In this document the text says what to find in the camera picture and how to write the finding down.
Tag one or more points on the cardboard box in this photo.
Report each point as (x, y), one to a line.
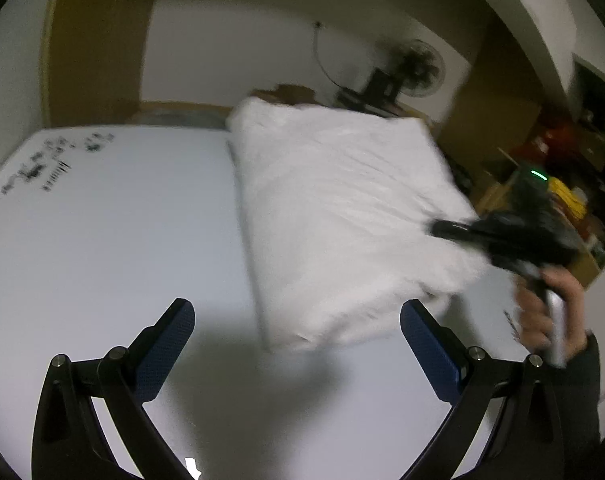
(288, 94)

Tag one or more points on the person right forearm dark sleeve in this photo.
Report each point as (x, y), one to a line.
(582, 409)

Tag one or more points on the wooden wardrobe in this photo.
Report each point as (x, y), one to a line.
(92, 61)

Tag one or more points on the white puffer jacket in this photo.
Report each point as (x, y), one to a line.
(337, 207)

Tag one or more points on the person right hand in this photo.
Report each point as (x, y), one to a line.
(534, 323)

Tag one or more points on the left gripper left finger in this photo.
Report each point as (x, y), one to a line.
(68, 439)

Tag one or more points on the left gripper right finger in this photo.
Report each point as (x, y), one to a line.
(468, 379)

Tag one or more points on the black standing fan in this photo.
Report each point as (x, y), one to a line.
(417, 69)

